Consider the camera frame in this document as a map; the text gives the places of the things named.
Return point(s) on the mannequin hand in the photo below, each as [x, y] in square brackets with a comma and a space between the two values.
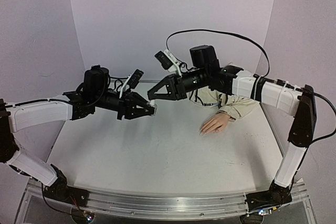
[215, 124]

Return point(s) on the clear nail polish bottle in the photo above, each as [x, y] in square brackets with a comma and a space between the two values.
[153, 109]

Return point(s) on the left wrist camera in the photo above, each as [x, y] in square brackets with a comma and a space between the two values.
[131, 82]

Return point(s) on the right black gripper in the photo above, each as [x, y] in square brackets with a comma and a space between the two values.
[180, 86]

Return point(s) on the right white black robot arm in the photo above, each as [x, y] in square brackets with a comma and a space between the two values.
[234, 91]

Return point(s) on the aluminium front rail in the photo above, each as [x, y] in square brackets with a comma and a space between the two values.
[177, 208]

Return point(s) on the beige jacket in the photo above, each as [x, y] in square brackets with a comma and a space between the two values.
[235, 106]

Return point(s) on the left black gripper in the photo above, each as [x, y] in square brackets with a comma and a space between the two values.
[128, 106]

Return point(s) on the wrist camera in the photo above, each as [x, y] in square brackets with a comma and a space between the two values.
[131, 82]
[169, 62]

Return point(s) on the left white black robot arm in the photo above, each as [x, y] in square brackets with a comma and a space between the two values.
[17, 117]

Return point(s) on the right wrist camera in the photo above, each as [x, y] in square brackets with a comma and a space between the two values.
[169, 62]

